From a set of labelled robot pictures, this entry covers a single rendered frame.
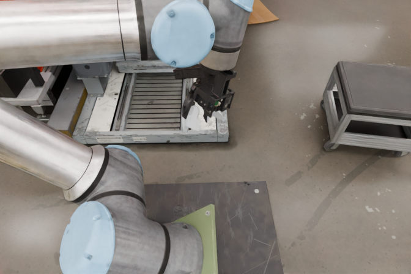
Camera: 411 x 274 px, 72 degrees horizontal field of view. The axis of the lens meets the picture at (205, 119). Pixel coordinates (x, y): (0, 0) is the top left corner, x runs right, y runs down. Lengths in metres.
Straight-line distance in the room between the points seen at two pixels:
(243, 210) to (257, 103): 0.88
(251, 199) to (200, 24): 0.74
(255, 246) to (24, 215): 1.02
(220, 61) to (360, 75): 1.05
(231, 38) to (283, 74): 1.42
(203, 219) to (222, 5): 0.50
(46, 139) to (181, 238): 0.37
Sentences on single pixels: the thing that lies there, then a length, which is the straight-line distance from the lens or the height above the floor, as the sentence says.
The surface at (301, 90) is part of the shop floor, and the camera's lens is 1.90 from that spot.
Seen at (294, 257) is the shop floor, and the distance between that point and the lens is 1.31.
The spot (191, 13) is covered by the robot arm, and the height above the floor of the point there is 1.03.
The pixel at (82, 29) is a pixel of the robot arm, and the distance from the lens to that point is 0.40.
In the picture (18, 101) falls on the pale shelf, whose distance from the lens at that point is 1.31.
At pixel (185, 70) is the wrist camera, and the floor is 0.77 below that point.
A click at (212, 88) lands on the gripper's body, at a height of 0.77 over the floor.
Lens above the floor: 1.21
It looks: 48 degrees down
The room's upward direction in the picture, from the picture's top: straight up
